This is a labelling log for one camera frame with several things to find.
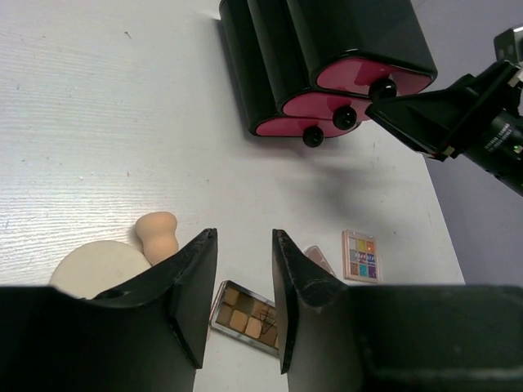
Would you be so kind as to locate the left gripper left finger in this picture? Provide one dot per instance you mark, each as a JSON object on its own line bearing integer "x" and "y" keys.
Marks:
{"x": 147, "y": 334}

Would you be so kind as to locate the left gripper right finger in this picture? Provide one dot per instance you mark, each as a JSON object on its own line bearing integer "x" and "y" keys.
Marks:
{"x": 336, "y": 337}

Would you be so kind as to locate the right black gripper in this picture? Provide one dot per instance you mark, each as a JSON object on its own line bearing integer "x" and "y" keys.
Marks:
{"x": 477, "y": 116}

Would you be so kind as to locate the round white powder puff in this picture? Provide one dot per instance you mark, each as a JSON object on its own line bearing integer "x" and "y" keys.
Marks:
{"x": 96, "y": 267}

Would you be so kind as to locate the pink top drawer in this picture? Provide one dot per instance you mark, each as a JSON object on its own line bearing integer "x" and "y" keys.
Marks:
{"x": 356, "y": 75}

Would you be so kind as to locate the pink drawer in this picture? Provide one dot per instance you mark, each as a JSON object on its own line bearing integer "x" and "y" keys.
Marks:
{"x": 317, "y": 109}
{"x": 311, "y": 131}
{"x": 356, "y": 75}

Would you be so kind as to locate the beige makeup sponge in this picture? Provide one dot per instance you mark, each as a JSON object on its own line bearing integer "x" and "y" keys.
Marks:
{"x": 157, "y": 232}

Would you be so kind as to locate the pink bottom drawer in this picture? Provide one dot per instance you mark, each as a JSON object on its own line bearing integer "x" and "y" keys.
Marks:
{"x": 311, "y": 131}

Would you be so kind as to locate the clear nude eyeshadow palette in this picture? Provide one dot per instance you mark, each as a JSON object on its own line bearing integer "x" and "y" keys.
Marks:
{"x": 316, "y": 255}

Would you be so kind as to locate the small colourful eyeshadow palette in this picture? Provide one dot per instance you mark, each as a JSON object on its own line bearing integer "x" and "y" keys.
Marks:
{"x": 360, "y": 258}

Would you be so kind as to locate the brown eyeshadow palette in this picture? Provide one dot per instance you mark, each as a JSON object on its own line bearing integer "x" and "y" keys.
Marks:
{"x": 245, "y": 317}

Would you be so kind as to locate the black drawer organizer case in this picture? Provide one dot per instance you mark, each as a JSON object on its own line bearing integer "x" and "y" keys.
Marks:
{"x": 278, "y": 49}

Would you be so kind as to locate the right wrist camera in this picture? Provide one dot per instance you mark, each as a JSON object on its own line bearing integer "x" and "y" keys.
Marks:
{"x": 508, "y": 45}

